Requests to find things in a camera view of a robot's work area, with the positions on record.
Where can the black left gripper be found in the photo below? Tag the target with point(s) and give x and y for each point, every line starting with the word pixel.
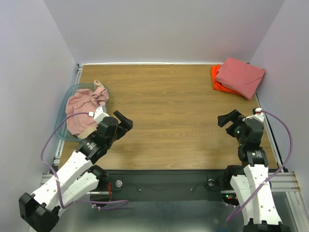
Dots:
pixel 124 126

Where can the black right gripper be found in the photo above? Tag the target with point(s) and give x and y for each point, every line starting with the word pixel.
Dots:
pixel 231 125

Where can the beige t shirt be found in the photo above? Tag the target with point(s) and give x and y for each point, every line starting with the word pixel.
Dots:
pixel 91 129

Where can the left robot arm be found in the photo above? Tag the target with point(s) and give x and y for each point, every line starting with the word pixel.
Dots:
pixel 79 175

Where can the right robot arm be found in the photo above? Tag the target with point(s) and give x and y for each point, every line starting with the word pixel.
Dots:
pixel 251 180

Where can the folded orange t shirt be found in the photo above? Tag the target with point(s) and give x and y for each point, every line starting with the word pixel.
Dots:
pixel 217 85

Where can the folded pink t shirt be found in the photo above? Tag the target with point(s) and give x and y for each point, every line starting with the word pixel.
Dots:
pixel 240 77

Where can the pink crumpled t shirt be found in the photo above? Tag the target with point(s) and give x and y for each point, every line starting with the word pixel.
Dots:
pixel 80 104

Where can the teal plastic basket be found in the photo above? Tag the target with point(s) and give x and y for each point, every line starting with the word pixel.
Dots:
pixel 61 122

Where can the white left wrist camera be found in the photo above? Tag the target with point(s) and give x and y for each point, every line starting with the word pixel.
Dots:
pixel 99 114

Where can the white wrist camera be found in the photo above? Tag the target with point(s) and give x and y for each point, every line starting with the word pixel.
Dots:
pixel 257 115
pixel 99 114

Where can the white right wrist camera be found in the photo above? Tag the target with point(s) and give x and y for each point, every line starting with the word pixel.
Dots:
pixel 257 115

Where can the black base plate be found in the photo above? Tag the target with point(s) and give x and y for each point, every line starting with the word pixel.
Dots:
pixel 169 185

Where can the aluminium frame rail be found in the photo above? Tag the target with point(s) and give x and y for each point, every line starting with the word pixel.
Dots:
pixel 283 182

